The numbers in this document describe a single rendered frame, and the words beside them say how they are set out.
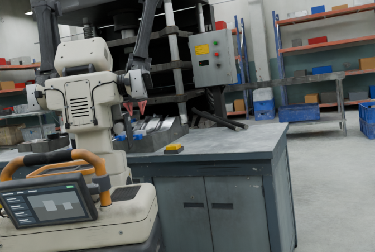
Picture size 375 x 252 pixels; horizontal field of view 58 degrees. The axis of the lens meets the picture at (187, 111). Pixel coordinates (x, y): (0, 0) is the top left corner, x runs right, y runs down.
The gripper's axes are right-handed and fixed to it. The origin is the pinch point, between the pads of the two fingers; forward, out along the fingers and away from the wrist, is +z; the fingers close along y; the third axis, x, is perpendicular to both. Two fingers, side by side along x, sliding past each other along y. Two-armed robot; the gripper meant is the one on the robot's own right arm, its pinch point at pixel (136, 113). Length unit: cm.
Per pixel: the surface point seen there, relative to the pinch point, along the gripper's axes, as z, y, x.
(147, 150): 19.7, -4.6, 2.2
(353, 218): 101, -105, -98
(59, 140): 17, 77, -21
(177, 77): -15, 5, -72
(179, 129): 16.6, -8.6, -33.6
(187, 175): 32.9, -26.9, 4.4
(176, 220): 58, -16, 4
